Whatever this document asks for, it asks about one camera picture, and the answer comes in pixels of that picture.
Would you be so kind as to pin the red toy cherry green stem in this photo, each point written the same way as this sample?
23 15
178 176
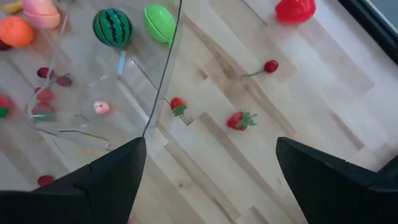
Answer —
271 66

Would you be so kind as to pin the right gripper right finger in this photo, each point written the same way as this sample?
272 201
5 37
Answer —
317 186

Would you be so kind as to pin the green toy mango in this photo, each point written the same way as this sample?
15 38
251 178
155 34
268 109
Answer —
160 23

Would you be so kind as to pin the orange toy orange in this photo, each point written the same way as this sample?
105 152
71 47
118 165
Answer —
15 31

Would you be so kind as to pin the small pink toy fruit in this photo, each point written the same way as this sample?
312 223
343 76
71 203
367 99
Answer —
101 107

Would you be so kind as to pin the yellow toy banana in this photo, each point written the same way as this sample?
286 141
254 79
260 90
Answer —
12 7

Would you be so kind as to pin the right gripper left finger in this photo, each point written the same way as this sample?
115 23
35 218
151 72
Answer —
109 193

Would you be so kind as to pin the green striped toy watermelon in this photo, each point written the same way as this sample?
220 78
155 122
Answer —
112 28

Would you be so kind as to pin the clear plastic container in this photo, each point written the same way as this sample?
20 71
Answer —
93 62

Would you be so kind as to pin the black aluminium table frame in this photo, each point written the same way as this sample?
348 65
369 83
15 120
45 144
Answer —
373 25

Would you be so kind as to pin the round red toy tomato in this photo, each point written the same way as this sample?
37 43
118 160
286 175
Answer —
295 11

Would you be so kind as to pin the dark red toy cherry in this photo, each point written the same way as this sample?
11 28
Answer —
46 180
43 72

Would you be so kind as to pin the pink toy peach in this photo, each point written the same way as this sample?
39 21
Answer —
42 14

